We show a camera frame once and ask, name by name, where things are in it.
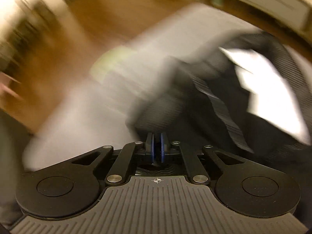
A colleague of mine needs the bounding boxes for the long low sideboard cabinet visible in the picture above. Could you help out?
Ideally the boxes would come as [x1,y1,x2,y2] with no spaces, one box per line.
[229,0,312,32]

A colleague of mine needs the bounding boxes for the black trousers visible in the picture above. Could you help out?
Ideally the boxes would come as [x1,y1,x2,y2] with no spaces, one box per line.
[128,31,311,183]

